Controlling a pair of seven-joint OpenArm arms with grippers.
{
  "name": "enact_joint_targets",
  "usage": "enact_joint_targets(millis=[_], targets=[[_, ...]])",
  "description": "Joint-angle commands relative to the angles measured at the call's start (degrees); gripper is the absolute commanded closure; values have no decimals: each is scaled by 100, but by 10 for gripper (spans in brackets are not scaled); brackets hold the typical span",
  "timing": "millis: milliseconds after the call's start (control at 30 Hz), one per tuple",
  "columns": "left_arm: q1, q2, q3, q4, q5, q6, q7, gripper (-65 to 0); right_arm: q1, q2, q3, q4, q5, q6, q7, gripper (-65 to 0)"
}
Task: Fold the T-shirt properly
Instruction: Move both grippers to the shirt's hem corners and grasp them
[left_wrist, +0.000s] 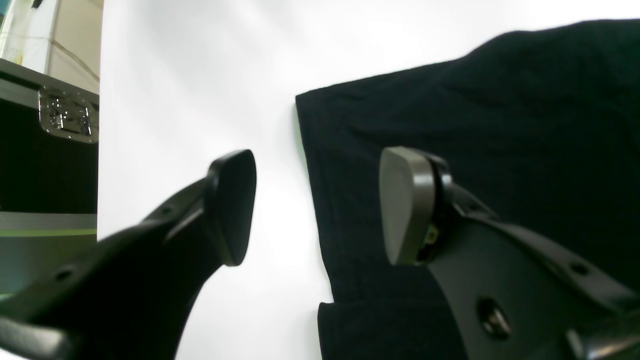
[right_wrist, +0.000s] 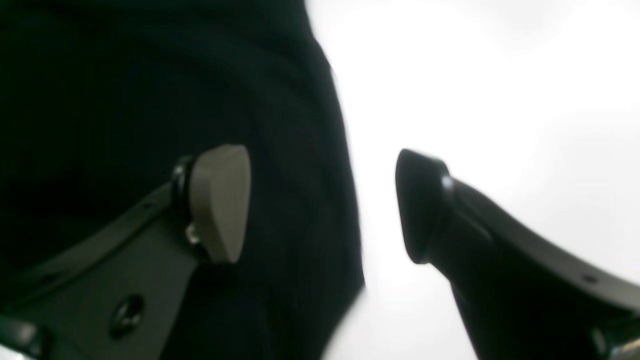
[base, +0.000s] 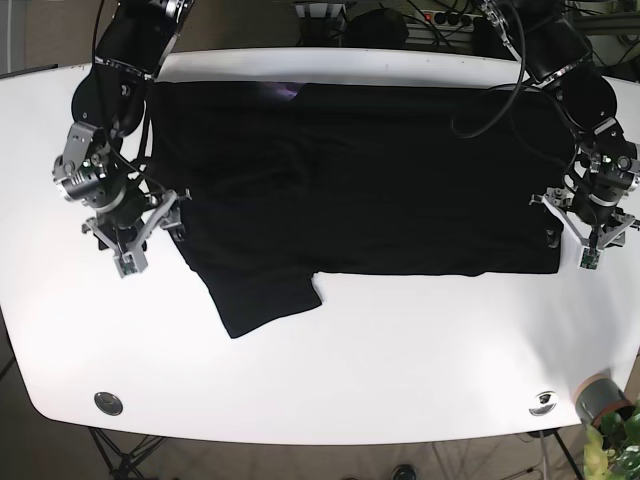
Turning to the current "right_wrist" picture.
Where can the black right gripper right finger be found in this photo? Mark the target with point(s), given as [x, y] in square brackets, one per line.
[520, 296]

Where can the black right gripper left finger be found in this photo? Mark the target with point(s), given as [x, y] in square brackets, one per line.
[117, 294]

